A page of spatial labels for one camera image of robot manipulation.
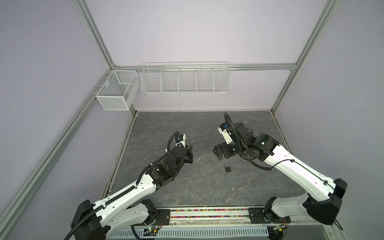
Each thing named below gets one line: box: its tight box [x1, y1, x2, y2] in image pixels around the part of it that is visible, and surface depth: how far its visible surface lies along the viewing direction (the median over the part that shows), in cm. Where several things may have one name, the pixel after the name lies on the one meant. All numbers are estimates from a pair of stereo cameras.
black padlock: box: [225, 163, 232, 172], surface depth 93 cm
